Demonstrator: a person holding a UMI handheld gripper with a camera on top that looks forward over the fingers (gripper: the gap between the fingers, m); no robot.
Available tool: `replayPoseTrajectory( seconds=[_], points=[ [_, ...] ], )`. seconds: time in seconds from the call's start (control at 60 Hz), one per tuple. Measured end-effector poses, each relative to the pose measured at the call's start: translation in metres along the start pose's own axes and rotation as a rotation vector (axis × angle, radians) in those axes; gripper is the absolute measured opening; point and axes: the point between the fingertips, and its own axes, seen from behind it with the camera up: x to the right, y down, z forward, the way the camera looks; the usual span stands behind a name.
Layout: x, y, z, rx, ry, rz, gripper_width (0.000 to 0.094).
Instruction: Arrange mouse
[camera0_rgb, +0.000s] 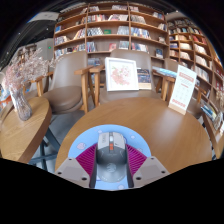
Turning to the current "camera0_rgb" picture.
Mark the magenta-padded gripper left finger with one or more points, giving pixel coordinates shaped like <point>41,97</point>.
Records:
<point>70,170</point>

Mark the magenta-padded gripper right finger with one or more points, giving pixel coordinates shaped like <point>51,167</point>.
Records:
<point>153,170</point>

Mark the grey computer mouse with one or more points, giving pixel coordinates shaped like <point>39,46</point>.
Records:
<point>111,160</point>

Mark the round light blue mouse pad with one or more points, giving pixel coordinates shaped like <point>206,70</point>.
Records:
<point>88,136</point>

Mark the round wooden side table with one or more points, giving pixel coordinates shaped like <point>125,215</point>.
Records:
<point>216,143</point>
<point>23,136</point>

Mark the brown padded wooden armchair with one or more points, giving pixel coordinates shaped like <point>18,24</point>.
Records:
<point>143,60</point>
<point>65,96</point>
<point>173,66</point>

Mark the stack of books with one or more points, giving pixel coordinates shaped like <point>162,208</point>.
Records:
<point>209,111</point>

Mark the white orange sign stand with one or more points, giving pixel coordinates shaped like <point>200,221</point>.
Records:
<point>182,90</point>

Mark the dark upright book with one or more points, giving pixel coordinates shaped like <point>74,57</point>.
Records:
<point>144,78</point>

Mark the light blue book stack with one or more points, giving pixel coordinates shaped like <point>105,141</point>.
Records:
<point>165,71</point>

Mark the white framed floral picture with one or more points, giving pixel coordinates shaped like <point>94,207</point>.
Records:
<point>121,74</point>

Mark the distant wooden bookshelf unit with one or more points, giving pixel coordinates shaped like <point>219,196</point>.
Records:
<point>25,53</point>

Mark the angled wooden bookshelf unit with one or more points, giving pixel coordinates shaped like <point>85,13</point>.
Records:
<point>200,53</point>

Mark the wide wooden bookshelf unit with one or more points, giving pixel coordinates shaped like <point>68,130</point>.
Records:
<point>110,23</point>

